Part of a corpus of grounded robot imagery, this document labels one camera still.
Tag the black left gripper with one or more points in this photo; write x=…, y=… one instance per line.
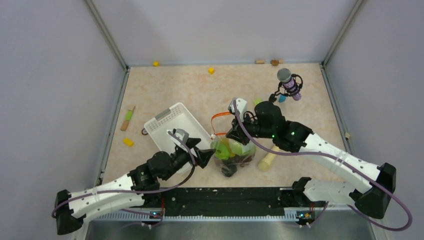
x=204, y=156

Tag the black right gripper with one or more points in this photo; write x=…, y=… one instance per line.
x=237, y=132

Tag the pale green cabbage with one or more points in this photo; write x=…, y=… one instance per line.
x=240, y=149

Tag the green pepper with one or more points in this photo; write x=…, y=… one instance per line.
x=223, y=152

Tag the yellow fruit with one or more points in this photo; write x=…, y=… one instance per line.
x=224, y=141

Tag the red grape bunch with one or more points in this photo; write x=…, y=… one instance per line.
x=243, y=159

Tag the clear zip bag orange zipper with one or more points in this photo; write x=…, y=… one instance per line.
x=218, y=130

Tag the white plastic basket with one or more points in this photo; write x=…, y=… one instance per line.
x=160, y=128

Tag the microphone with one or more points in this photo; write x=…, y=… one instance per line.
x=290, y=85

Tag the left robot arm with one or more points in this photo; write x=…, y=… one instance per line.
x=73, y=209

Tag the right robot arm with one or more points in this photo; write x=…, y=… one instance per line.
x=368, y=187

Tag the light green block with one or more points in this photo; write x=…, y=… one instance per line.
x=256, y=101

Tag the blue toy block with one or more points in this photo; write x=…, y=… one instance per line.
x=281, y=99

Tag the yellow block left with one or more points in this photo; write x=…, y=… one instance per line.
x=128, y=142

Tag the cork piece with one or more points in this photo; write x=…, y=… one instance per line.
x=260, y=61

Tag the yellow cube on table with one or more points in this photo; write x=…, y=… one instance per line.
x=211, y=70

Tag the green and wood stick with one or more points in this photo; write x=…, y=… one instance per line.
x=127, y=118

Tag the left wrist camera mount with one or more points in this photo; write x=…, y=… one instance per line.
x=178, y=136

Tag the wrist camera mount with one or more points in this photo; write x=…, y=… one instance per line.
x=178, y=136
x=238, y=105

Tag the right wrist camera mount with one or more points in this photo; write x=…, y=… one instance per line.
x=238, y=105

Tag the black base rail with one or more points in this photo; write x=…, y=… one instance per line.
x=224, y=201

